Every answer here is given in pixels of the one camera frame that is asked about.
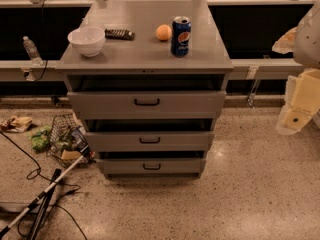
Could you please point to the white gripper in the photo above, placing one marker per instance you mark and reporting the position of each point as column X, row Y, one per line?
column 308, row 40

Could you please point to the blue pepsi can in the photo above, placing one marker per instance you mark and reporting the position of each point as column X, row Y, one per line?
column 181, row 32

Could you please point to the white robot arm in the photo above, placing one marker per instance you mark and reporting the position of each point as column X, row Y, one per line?
column 306, row 49

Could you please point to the orange fruit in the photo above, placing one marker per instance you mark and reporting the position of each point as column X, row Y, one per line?
column 164, row 32

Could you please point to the grey drawer cabinet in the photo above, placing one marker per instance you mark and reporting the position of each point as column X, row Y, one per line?
column 146, row 64

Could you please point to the white bowl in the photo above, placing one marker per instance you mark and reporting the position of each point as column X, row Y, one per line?
column 88, row 41

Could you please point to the top grey drawer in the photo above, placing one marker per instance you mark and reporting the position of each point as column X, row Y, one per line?
column 147, row 105

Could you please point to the grey drawer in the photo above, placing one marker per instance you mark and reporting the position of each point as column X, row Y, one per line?
column 149, row 141
column 151, row 166
column 147, row 105

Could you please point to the middle grey drawer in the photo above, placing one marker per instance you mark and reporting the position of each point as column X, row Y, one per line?
column 149, row 141

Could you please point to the bottom grey drawer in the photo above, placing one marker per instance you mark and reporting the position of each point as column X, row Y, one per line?
column 151, row 166

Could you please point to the white reacher stick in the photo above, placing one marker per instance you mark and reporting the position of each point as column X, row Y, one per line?
column 43, row 193

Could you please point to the clear plastic water bottle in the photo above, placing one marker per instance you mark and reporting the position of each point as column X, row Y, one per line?
column 32, row 51

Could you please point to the green chip bag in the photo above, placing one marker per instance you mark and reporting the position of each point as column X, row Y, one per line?
column 40, row 139

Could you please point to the brown snack bag on floor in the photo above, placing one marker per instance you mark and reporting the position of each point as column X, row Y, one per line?
column 16, row 124

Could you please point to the black stick on floor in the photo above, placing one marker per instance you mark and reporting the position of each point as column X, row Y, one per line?
column 40, row 216

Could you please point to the wire basket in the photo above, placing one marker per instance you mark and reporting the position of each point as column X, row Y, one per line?
column 66, row 140

